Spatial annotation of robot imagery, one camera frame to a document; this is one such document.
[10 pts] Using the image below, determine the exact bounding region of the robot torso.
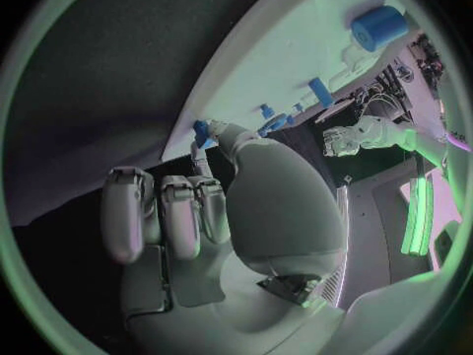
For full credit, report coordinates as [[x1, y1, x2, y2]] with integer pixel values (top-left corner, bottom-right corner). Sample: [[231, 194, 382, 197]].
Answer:
[[333, 159, 464, 312]]

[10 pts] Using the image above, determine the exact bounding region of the large blue cylinder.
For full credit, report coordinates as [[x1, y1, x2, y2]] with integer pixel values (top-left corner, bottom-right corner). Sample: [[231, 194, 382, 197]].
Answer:
[[349, 5, 410, 54]]

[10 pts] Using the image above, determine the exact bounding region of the blue gear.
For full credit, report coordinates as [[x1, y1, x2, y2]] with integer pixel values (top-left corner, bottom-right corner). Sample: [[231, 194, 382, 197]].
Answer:
[[257, 113, 290, 137]]

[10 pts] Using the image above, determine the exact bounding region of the white cable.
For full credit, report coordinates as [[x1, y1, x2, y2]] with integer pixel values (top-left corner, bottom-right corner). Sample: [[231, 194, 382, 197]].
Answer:
[[359, 92, 400, 120]]

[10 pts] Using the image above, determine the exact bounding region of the white task board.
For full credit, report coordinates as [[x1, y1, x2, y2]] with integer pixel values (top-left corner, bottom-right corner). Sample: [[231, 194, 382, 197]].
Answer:
[[160, 0, 423, 166]]

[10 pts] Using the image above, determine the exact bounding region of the long blue cylinder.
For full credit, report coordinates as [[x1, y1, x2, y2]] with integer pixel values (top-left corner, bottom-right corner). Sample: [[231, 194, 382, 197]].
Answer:
[[307, 77, 337, 108]]

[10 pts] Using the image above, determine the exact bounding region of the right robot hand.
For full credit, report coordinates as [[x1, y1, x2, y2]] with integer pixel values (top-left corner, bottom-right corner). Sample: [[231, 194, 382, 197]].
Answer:
[[99, 119, 349, 355]]

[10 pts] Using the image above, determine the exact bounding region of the glowing light bar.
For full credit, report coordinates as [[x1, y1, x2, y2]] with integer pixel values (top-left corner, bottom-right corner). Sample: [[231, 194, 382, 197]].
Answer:
[[399, 174, 436, 257]]

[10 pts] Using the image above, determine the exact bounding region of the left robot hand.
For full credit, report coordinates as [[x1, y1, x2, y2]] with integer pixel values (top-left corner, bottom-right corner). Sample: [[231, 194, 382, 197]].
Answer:
[[322, 125, 367, 158]]

